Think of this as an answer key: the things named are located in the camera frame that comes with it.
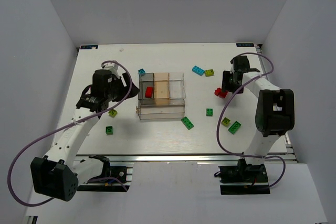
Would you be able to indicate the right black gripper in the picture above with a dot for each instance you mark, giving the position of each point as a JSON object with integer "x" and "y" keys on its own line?
{"x": 226, "y": 83}

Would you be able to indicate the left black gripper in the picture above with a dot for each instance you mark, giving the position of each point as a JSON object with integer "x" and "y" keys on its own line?
{"x": 126, "y": 85}

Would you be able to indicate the red lego brick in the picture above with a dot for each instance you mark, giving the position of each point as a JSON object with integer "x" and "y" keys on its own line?
{"x": 149, "y": 92}
{"x": 221, "y": 93}

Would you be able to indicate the lime lego brick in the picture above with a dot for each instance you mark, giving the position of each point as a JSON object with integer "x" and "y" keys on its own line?
{"x": 225, "y": 122}
{"x": 209, "y": 72}
{"x": 112, "y": 113}

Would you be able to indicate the long cyan lego brick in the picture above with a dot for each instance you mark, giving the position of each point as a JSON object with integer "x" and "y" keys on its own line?
{"x": 197, "y": 70}

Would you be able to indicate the small cyan lego brick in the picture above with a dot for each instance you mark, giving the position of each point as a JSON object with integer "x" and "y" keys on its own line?
{"x": 141, "y": 71}

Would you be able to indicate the small green lego brick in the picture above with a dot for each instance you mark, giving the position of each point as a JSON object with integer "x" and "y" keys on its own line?
{"x": 109, "y": 130}
{"x": 209, "y": 112}

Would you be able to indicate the long green lego brick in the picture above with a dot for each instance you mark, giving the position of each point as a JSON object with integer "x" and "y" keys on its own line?
{"x": 187, "y": 123}
{"x": 234, "y": 127}

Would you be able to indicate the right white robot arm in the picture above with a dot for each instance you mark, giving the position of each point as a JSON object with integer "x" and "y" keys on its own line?
{"x": 275, "y": 111}

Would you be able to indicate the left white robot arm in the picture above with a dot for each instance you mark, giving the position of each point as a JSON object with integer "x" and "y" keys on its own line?
{"x": 56, "y": 175}

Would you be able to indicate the grey smoked plastic bin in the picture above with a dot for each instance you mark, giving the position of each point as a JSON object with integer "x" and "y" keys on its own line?
{"x": 146, "y": 80}

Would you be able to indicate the right blue corner label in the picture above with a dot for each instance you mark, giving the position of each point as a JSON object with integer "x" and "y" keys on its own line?
{"x": 242, "y": 44}

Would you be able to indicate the blue corner label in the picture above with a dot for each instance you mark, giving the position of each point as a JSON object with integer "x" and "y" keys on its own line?
{"x": 242, "y": 44}
{"x": 88, "y": 47}

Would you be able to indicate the long clear plastic drawer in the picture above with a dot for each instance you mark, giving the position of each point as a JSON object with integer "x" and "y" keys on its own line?
{"x": 161, "y": 109}

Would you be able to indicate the left blue corner label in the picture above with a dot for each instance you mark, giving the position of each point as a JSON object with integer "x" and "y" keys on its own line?
{"x": 88, "y": 47}

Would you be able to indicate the orange tinted plastic bin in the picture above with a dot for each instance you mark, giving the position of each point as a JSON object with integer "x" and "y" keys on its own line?
{"x": 161, "y": 88}

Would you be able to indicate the clear plastic bin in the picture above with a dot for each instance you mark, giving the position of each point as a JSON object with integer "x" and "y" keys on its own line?
{"x": 176, "y": 85}

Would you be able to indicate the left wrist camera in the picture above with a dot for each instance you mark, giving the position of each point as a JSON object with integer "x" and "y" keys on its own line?
{"x": 110, "y": 65}

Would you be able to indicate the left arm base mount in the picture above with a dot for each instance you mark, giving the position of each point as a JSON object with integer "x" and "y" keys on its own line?
{"x": 112, "y": 178}

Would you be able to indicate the aluminium table rail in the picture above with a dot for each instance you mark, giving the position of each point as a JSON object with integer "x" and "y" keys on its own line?
{"x": 289, "y": 157}

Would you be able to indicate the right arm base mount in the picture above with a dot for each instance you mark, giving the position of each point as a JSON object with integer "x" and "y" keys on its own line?
{"x": 243, "y": 179}

